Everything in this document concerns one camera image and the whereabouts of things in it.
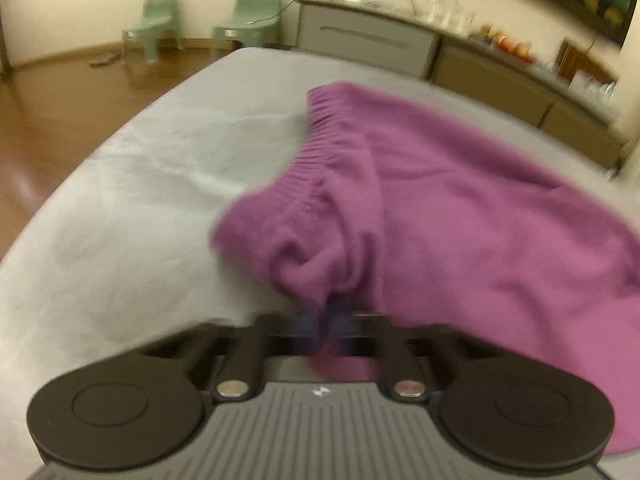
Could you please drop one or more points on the white organizer box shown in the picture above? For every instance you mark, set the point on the white organizer box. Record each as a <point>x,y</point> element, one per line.
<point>592,95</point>

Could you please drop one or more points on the wooden chessboard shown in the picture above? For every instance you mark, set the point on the wooden chessboard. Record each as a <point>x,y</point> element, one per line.
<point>582,62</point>

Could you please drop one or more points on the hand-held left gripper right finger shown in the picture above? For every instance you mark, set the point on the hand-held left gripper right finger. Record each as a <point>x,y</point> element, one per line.
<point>402,360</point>

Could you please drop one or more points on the small green plastic chair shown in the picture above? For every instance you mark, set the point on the small green plastic chair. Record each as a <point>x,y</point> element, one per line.
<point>155,20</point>
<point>247,17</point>

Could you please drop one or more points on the cluster of clear glass cups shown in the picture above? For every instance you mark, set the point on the cluster of clear glass cups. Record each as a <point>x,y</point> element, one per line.
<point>450,10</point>

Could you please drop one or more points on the pair of slippers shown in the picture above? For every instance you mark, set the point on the pair of slippers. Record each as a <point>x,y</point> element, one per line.
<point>104,59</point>

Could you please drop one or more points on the heap of orange fruit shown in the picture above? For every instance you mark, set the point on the heap of orange fruit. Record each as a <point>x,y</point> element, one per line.
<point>507,44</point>

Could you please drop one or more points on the grey and brown sideboard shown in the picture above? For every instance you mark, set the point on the grey and brown sideboard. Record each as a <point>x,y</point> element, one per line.
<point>380,40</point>

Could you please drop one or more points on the purple sweater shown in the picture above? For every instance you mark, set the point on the purple sweater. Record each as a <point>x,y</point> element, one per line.
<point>450,210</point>

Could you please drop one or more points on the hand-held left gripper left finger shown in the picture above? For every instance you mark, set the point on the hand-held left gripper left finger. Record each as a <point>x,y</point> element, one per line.
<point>245,355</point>

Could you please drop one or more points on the red fruit plate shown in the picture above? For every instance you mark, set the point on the red fruit plate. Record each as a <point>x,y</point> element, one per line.
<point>520,57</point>

